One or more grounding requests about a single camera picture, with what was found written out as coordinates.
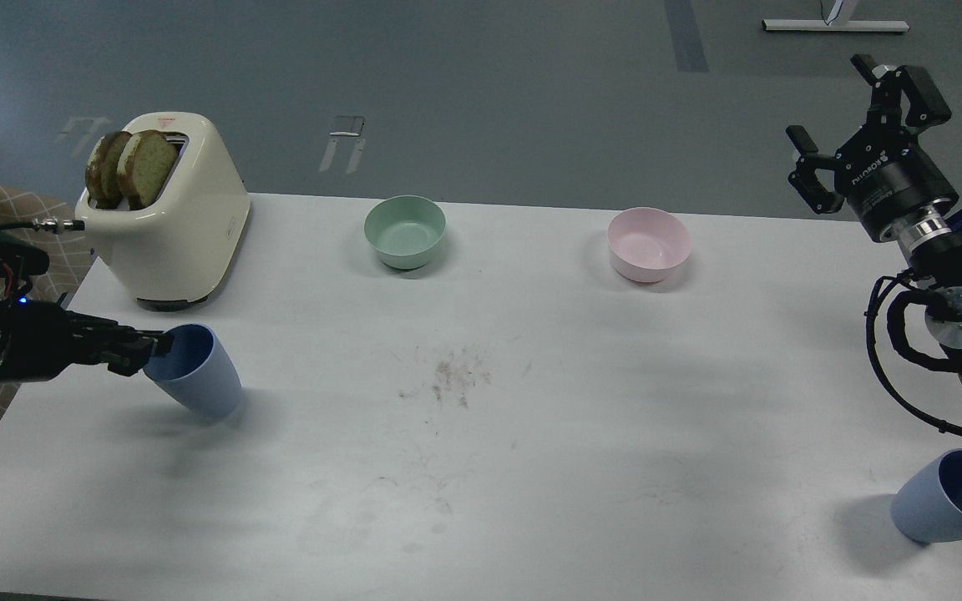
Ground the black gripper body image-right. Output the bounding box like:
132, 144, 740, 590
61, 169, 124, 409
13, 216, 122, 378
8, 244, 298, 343
836, 125, 959, 243

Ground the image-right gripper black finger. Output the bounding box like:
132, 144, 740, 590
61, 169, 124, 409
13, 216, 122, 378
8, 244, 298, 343
851, 54, 952, 132
786, 124, 845, 215

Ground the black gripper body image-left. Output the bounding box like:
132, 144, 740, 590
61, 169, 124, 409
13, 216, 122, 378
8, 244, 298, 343
10, 301, 114, 381

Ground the blue cup image-left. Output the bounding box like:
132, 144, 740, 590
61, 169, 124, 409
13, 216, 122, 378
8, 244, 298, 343
144, 324, 244, 420

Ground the blue cup image-right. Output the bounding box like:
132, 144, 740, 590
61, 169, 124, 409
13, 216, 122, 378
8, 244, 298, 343
890, 449, 962, 544

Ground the cream white toaster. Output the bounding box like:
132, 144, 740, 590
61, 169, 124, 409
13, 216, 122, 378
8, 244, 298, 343
76, 113, 251, 311

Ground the white desk foot bar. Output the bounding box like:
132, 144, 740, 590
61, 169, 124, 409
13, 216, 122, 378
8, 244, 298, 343
761, 18, 911, 34

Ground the toast slice left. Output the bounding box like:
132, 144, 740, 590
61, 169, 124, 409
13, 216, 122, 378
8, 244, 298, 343
85, 132, 131, 210

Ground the toast slice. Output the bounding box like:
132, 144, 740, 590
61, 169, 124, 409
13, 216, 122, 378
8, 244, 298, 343
85, 132, 131, 210
117, 129, 179, 210

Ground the pink bowl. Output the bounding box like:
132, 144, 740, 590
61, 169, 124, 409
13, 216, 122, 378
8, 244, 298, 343
606, 208, 692, 285

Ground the toast slice right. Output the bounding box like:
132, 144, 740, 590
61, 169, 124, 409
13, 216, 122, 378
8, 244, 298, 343
117, 129, 179, 210

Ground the green bowl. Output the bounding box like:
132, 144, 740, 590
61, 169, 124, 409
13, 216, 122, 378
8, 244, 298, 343
363, 195, 448, 270

